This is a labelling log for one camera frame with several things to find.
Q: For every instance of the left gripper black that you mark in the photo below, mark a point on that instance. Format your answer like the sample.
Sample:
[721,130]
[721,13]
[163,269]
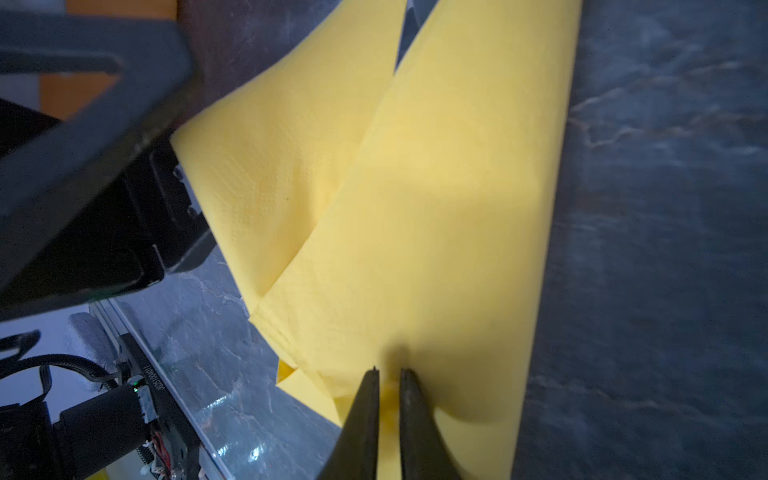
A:
[140,228]

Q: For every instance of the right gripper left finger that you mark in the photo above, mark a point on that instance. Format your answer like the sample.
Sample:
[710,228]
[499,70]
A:
[355,454]

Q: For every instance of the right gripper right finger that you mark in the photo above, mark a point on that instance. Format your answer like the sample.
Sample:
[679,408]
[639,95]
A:
[423,453]

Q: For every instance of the yellow paper napkin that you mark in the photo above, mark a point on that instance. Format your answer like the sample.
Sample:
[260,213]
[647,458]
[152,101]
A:
[385,212]

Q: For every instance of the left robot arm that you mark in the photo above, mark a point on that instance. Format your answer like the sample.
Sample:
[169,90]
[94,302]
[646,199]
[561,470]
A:
[136,410]

